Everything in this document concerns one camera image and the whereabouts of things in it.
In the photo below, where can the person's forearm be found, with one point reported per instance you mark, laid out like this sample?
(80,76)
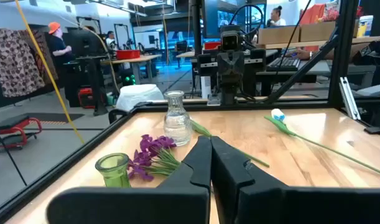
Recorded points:
(311,54)

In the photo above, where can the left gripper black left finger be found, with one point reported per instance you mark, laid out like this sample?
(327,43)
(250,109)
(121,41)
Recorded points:
(189,174)

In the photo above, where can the wooden work table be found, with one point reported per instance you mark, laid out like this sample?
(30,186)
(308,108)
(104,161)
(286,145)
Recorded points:
(137,59)

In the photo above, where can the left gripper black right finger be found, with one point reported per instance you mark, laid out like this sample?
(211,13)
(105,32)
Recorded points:
(233,174)

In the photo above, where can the black aluminium table frame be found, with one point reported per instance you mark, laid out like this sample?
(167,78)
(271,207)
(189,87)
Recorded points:
(270,105)

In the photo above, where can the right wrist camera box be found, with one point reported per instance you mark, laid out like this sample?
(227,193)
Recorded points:
(230,39)

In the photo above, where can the white plastic bucket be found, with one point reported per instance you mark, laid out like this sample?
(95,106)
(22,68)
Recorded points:
(365,26)

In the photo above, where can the red and black box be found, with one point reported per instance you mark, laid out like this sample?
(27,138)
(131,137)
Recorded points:
(85,98)

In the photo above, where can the purple artificial flower bunch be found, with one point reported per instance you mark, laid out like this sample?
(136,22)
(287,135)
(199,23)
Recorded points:
(149,149)

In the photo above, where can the green glass vase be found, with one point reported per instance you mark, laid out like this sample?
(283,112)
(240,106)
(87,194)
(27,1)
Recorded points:
(113,174)

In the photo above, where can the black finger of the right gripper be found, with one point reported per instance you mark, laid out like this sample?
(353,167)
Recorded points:
(224,73)
(237,73)

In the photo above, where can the black monitor cart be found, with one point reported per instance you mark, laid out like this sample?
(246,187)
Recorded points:
(87,62)

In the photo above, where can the white plastic container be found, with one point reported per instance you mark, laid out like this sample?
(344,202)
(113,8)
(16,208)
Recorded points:
(140,96)

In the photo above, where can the dark purple artificial tulip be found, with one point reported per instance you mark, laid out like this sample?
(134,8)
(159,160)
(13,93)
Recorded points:
(200,128)

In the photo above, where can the white artificial tulip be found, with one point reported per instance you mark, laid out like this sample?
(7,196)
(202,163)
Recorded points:
(278,114)

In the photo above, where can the person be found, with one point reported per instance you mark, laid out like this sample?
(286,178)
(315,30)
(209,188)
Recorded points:
(59,46)
(277,17)
(110,40)

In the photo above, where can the red creeper seat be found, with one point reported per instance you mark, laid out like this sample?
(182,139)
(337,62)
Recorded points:
(15,129)

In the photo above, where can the brown patterned cloth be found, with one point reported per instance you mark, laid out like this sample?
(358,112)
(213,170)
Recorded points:
(12,59)

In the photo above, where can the clear glass vase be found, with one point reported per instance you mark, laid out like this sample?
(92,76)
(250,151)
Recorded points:
(177,124)

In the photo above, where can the silver aluminium bar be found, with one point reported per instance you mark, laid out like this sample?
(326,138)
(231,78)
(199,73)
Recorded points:
(349,98)

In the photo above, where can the red plastic bin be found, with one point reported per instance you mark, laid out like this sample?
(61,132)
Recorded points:
(127,54)

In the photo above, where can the black computer keyboard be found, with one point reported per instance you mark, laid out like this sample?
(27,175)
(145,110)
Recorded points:
(283,63)

